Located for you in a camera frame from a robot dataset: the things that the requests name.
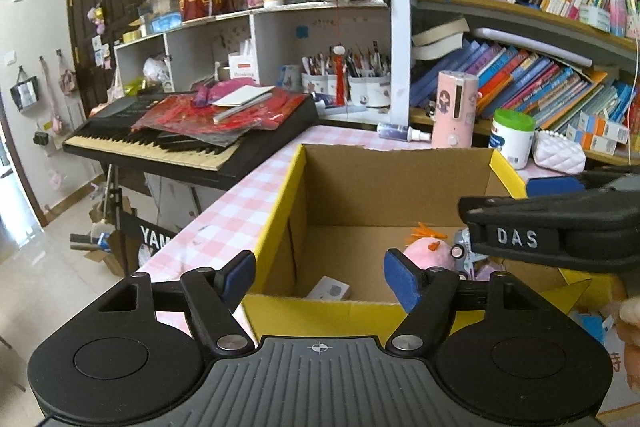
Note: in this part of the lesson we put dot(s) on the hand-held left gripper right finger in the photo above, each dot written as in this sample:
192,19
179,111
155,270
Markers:
402,277

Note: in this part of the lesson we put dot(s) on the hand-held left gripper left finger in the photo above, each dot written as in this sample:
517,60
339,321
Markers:
240,274

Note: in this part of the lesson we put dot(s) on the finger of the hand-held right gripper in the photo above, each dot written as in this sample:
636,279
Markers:
555,187
500,209

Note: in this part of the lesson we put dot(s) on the pink duck plush toy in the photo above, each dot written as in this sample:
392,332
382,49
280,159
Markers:
430,252

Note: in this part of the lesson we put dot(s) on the grey blue toy car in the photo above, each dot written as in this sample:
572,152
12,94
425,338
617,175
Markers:
462,252

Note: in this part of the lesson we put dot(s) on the small white red-label box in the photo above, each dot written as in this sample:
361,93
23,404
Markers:
327,289

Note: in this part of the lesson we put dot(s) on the blue-green plastic device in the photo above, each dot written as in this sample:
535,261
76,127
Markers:
592,329

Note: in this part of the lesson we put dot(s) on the yellow cardboard box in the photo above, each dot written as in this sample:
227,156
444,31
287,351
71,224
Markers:
360,207

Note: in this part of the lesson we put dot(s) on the white quilted pouch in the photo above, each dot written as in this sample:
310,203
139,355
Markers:
557,154

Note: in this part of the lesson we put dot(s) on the orange white carton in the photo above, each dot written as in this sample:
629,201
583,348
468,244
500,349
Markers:
607,126
590,141

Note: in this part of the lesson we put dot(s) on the white jar green lid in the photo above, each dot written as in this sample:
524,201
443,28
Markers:
512,142

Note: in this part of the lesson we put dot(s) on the long row of leaning books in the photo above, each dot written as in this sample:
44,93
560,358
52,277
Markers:
525,82

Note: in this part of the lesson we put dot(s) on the pink cylinder humidifier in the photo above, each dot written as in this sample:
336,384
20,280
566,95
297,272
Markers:
452,107

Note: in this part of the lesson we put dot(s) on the blue spray bottle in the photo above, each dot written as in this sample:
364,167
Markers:
400,132

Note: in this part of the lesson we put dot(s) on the black keyboard stand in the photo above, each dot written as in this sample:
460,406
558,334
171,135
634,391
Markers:
116,207

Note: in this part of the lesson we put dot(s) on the white tube lamp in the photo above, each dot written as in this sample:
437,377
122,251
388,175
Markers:
525,44

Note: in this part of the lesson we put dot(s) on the cardboard scraps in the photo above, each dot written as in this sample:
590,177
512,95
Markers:
97,242

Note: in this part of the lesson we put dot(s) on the black electric keyboard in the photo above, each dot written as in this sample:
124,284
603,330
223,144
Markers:
150,149

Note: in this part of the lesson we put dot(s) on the small white carton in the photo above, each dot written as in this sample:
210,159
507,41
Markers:
595,18

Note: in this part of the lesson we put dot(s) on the white pen cup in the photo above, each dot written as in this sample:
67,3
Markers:
315,84
370,92

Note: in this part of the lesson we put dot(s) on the white paper booklet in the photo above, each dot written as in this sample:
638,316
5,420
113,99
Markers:
245,96

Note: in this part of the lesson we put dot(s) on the pile of thick books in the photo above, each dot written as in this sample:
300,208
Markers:
440,37

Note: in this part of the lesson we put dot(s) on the bunch of pens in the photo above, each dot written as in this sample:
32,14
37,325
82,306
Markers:
360,62

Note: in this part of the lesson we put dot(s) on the wooden bookshelf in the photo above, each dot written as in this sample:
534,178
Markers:
400,32

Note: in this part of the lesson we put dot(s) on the white red paper box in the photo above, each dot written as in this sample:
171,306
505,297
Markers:
242,69

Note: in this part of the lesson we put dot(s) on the red tassel ornament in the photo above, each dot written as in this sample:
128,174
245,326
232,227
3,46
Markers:
341,77

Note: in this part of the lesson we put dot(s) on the white plastic bag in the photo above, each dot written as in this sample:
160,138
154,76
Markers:
156,69

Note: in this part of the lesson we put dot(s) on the white cubby shelf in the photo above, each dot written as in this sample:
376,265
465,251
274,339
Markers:
280,27

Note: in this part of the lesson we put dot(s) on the pink hanging bag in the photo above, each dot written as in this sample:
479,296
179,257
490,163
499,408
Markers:
66,79

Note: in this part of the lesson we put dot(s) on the blue tissue pack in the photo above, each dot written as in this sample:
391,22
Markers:
166,22

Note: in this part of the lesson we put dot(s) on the clear hanging bag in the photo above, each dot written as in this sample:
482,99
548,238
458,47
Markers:
25,93

